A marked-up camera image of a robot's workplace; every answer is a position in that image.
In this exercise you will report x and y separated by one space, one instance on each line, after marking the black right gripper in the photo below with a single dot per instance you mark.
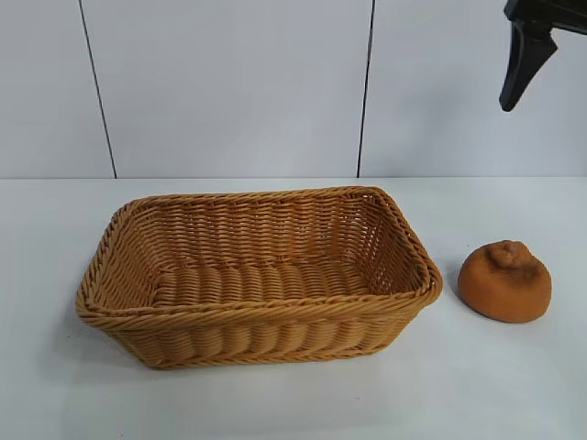
564 5

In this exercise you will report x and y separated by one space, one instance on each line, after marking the round brown bread bun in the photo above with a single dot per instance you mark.
502 293

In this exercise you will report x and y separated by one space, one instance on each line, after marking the woven wicker basket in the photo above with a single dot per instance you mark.
275 339

